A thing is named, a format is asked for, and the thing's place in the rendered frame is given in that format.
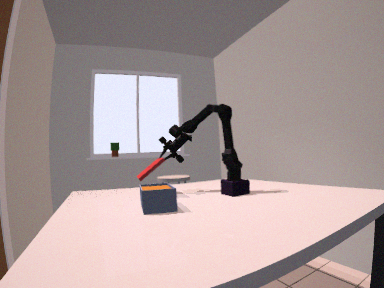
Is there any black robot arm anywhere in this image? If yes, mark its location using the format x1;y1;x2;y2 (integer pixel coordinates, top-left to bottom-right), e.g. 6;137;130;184
168;104;243;182

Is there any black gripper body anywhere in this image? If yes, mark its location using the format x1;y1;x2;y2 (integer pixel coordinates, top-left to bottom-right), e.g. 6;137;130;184
158;136;184;163

